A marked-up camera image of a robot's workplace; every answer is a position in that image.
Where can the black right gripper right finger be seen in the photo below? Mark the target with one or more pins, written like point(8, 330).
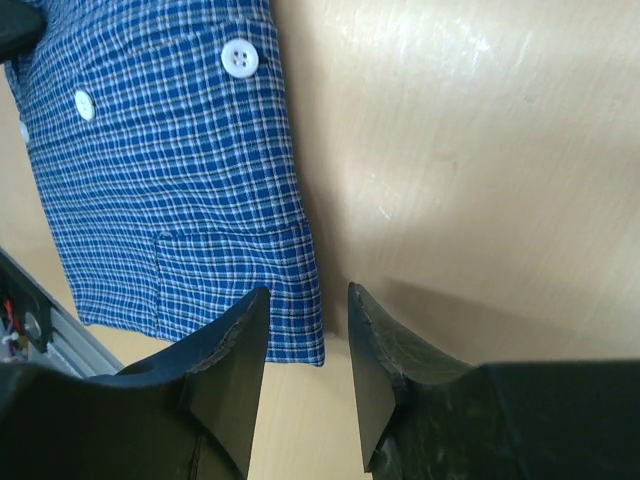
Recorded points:
point(423, 414)

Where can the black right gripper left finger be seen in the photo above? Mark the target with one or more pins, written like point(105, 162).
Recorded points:
point(186, 412)

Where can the blue plaid long sleeve shirt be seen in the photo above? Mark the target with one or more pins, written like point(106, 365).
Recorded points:
point(159, 141)

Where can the aluminium front rail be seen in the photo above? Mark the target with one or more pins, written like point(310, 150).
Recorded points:
point(58, 340)

